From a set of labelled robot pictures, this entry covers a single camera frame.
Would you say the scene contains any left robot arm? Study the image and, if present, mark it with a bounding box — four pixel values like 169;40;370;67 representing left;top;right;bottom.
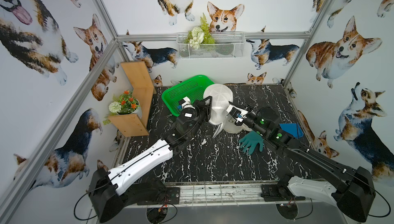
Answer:
87;96;212;223

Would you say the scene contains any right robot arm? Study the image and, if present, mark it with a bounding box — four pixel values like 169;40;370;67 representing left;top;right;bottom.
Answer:
241;107;376;223

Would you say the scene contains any green plastic basket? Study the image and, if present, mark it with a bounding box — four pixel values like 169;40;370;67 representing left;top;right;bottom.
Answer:
162;75;214;117

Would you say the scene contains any green rubber glove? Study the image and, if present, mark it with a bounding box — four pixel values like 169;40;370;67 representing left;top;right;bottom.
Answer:
239;131;264;155

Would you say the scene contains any wooden shelf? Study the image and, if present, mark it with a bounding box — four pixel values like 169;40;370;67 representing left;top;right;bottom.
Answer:
108;61;156;137

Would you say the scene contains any potted flower plant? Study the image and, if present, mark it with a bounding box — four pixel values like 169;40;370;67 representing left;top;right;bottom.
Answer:
103;90;142;125

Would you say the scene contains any white flower fern bouquet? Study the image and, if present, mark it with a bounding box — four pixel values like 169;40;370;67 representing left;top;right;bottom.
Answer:
185;14;215;49

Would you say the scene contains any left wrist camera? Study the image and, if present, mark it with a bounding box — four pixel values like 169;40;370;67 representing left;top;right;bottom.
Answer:
178;97;194;110

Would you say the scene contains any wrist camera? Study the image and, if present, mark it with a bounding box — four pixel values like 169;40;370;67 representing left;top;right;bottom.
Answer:
178;97;194;110
226;104;253;126

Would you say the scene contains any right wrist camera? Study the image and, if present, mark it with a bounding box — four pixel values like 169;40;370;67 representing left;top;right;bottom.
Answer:
226;104;253;126

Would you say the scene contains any white wire wall basket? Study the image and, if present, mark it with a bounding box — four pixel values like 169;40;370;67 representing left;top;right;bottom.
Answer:
176;32;246;59

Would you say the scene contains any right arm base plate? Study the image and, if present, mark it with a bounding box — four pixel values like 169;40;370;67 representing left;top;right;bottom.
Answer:
261;184;306;202

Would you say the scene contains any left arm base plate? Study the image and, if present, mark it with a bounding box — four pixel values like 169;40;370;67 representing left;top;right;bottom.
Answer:
137;187;181;206

